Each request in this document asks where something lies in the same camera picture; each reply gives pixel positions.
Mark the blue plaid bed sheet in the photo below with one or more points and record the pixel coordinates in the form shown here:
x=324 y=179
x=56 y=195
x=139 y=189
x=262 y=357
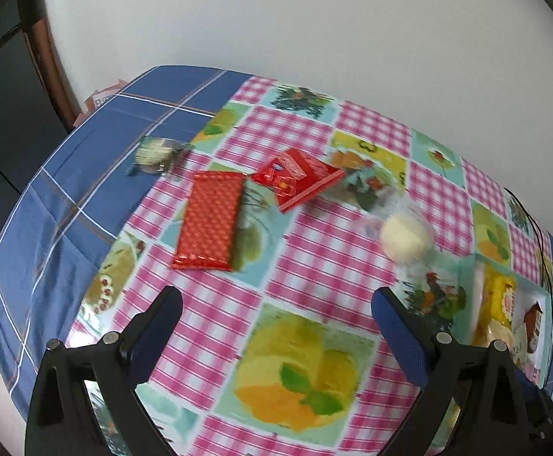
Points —
x=73 y=208

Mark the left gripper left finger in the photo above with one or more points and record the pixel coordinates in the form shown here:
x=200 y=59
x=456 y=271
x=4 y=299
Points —
x=61 y=420

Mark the red snack packet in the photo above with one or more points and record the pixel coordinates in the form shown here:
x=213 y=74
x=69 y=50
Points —
x=295 y=177

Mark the red dotted snack bar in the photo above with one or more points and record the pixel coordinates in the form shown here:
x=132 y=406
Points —
x=207 y=233

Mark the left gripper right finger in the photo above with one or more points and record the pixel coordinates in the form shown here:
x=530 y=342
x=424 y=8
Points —
x=501 y=411

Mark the green round cake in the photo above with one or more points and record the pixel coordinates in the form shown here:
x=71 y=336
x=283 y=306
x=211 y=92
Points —
x=157 y=155

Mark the pink paper box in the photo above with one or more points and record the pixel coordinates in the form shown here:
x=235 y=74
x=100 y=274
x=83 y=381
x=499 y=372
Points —
x=97 y=99

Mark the dark wooden door frame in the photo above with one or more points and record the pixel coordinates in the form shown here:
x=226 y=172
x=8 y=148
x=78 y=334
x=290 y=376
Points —
x=47 y=64

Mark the clear white bun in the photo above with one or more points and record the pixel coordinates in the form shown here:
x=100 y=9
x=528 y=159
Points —
x=404 y=232

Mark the yellow snack bag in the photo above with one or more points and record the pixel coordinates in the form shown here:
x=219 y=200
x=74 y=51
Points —
x=497 y=308

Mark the brown milk biscuit packet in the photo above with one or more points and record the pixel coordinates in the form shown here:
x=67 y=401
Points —
x=531 y=327

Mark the colourful checked plastic tablecloth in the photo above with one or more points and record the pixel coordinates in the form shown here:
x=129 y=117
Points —
x=280 y=356

